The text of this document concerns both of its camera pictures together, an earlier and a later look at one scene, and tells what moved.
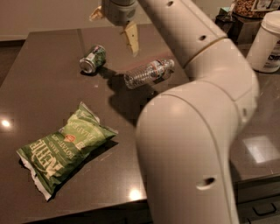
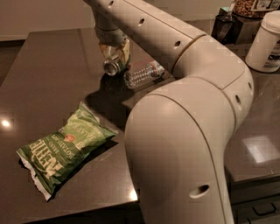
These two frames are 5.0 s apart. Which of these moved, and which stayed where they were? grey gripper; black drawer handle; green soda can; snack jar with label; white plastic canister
Moved: green soda can; grey gripper
Stayed: black drawer handle; white plastic canister; snack jar with label
